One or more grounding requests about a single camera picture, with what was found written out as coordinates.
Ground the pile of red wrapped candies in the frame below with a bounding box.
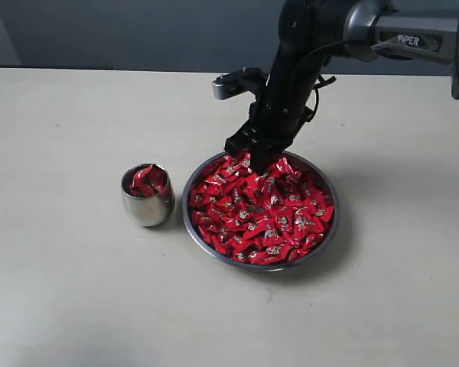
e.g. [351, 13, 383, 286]
[189, 154, 335, 265]

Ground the stainless steel cup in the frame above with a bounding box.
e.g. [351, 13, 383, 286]
[121, 163, 175, 227]

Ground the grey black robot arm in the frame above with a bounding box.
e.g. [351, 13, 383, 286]
[213, 1, 459, 173]

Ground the steel bowl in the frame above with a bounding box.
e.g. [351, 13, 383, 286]
[181, 151, 341, 272]

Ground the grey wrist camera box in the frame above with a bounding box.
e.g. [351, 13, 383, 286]
[212, 67, 269, 100]

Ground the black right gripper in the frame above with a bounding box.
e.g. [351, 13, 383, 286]
[224, 46, 326, 174]

